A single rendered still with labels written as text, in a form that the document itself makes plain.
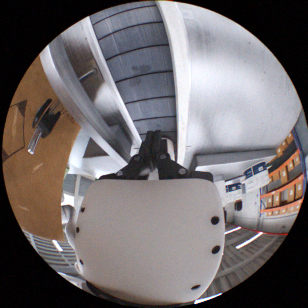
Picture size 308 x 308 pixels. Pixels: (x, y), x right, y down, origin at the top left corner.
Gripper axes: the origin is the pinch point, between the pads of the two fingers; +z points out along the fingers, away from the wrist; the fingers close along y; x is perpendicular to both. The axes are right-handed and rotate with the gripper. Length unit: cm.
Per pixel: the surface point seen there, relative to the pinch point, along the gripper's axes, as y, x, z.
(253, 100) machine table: 24.4, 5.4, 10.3
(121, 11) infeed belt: -0.5, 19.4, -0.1
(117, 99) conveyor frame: -4.9, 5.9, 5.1
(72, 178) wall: -522, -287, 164
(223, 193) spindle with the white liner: 29, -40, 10
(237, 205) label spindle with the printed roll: 57, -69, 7
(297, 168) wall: 439, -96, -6
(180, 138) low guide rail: 3.3, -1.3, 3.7
